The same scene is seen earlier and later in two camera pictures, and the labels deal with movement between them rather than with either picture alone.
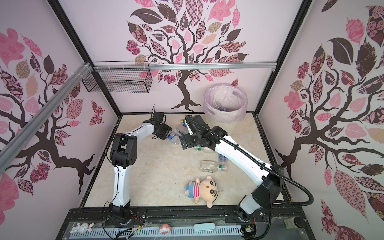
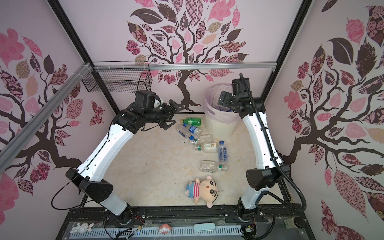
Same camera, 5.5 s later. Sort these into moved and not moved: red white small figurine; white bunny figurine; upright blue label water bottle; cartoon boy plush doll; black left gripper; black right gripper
Moved: black left gripper; black right gripper
Not moved: white bunny figurine; upright blue label water bottle; cartoon boy plush doll; red white small figurine
